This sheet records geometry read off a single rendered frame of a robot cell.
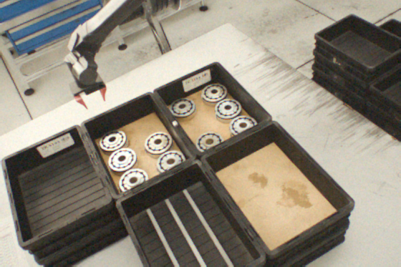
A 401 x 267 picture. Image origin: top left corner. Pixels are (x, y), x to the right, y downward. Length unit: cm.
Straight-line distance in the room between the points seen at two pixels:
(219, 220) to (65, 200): 55
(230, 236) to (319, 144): 57
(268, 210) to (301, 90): 71
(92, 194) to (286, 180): 67
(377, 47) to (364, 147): 93
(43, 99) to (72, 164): 177
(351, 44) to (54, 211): 179
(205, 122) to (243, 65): 52
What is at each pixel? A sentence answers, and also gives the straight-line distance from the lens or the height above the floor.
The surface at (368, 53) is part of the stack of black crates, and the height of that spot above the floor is 49.
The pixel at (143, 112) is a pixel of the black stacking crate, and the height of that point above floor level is 85.
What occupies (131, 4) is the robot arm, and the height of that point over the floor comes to 143.
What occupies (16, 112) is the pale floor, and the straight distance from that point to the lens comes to 333.
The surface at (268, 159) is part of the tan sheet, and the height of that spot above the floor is 83.
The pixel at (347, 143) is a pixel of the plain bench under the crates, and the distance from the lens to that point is 167.
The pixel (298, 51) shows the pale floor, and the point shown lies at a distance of 321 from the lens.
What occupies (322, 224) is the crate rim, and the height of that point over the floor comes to 93.
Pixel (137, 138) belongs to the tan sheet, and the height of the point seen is 83.
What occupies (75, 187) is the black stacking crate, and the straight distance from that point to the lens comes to 152.
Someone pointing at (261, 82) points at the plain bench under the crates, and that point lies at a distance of 189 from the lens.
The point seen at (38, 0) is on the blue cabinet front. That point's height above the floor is 65.
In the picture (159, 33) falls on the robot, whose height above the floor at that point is 72.
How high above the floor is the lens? 197
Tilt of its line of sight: 46 degrees down
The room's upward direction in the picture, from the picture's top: 11 degrees counter-clockwise
